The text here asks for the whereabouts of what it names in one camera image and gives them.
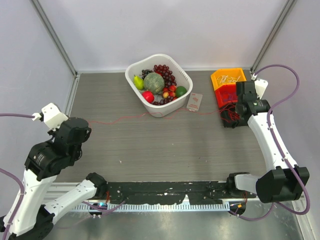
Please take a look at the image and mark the white cable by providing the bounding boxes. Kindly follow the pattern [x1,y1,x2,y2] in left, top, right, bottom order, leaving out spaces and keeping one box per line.
[229,73,243,84]
[216,72,232,85]

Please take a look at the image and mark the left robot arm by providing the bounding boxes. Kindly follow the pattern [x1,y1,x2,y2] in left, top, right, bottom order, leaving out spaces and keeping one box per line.
[0,117,108,240]

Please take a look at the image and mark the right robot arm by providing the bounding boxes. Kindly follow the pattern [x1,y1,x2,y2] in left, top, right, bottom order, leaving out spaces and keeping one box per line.
[225,81,310,203]

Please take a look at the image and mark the red storage bin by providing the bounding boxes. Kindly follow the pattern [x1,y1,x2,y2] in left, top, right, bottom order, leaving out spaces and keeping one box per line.
[215,84,238,108]

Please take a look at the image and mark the yellow storage bin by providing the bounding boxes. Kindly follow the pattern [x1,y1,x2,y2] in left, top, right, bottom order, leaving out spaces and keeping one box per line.
[210,68,247,90]

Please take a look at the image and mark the black storage bin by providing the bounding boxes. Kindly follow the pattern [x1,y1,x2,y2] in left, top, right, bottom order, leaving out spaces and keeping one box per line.
[219,103,248,129]

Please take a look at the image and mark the white red card box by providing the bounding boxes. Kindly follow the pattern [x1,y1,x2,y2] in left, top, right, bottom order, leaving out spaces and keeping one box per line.
[186,92,203,112]

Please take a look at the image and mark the green lime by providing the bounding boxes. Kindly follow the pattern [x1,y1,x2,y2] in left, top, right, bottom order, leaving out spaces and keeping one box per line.
[175,86,188,98]

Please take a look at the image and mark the red yellow cherries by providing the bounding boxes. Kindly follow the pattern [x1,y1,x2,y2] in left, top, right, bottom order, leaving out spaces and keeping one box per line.
[162,85,177,99]

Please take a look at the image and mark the red grape bunch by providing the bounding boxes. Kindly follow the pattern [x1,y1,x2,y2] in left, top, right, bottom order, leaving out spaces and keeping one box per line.
[153,64,177,88]

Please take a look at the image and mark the dark red grapes front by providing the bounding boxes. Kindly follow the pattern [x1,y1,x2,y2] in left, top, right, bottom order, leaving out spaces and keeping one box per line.
[152,97,177,106]

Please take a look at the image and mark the green pear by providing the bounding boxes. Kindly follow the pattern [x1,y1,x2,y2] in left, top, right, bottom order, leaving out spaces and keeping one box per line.
[133,75,144,91]

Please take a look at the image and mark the red apple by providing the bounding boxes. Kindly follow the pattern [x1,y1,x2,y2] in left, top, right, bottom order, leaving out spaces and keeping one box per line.
[141,91,155,103]

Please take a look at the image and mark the green melon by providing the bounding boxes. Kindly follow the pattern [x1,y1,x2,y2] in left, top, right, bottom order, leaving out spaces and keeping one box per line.
[143,72,165,95]

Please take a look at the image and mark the white plastic basket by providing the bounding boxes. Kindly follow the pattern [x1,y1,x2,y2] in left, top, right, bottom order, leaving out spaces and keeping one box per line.
[125,53,193,118]

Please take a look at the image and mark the dark purple grape bunch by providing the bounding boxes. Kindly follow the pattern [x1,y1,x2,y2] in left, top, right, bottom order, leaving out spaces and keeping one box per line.
[141,69,153,77]

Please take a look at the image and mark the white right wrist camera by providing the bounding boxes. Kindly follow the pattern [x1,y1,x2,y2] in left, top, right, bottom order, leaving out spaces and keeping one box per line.
[251,73,269,99]

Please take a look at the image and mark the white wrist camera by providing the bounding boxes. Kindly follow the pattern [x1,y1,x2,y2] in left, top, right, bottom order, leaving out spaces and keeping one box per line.
[32,103,69,132]
[251,73,269,99]

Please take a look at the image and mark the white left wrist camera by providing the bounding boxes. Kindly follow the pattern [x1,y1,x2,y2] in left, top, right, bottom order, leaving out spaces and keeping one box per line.
[32,103,69,132]

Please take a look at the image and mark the aluminium rail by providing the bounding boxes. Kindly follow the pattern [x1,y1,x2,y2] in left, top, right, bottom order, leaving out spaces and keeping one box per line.
[44,179,306,212]

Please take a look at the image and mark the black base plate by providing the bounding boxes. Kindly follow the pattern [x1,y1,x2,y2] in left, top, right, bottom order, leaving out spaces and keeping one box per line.
[108,181,255,205]

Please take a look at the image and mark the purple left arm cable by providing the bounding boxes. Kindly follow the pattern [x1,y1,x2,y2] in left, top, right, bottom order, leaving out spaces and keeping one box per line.
[0,112,35,240]

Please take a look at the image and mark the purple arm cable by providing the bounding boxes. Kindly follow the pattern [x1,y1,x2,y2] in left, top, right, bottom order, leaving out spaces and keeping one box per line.
[229,64,311,221]
[0,112,35,240]

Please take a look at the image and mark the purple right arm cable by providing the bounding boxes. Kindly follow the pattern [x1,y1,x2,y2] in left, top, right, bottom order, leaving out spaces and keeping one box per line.
[229,64,311,221]

